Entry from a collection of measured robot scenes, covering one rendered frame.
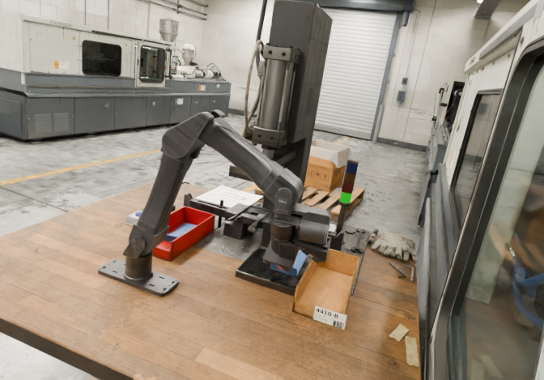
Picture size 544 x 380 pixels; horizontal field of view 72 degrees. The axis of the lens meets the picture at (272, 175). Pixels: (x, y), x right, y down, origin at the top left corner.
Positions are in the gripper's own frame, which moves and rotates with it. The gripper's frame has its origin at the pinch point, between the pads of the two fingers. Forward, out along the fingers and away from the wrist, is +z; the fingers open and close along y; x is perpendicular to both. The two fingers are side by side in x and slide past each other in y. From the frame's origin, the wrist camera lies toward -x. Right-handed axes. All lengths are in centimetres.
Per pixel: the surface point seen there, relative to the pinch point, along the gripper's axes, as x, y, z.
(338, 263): -12.7, 14.4, 13.0
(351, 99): 77, 831, 463
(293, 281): -2.7, 1.2, 7.3
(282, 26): 19, 57, -36
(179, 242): 31.1, 1.0, 5.1
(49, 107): 432, 266, 210
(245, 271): 10.2, -0.7, 6.5
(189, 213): 39.9, 19.2, 16.0
